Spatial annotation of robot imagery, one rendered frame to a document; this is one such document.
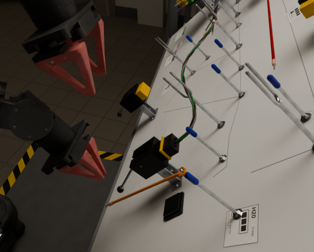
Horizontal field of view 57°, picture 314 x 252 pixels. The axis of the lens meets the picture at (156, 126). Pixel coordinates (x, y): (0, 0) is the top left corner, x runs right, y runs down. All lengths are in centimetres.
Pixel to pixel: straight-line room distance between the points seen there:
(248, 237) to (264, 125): 17
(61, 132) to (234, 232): 31
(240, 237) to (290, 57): 32
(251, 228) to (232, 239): 3
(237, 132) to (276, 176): 13
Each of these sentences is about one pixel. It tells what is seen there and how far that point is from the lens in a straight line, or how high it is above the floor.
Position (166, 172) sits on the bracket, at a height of 108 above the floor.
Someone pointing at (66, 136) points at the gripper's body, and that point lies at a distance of 51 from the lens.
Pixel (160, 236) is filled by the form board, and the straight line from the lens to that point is 50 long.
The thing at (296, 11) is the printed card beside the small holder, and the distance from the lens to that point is 68.
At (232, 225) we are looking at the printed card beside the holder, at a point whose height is 115.
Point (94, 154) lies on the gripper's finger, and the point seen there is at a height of 109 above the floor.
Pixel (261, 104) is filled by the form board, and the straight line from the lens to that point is 51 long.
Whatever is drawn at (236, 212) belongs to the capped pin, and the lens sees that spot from 40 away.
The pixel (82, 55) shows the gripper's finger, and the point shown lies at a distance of 36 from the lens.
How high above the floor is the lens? 149
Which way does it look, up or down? 45 degrees down
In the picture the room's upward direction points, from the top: straight up
